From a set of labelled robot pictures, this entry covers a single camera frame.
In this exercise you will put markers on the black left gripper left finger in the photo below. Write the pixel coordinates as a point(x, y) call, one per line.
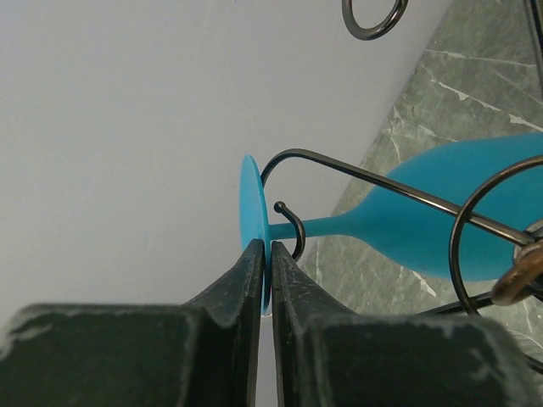
point(201, 353)

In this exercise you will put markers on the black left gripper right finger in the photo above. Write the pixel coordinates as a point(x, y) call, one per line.
point(328, 355)

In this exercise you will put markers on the blue plastic wine glass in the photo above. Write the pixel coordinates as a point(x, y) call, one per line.
point(424, 212)

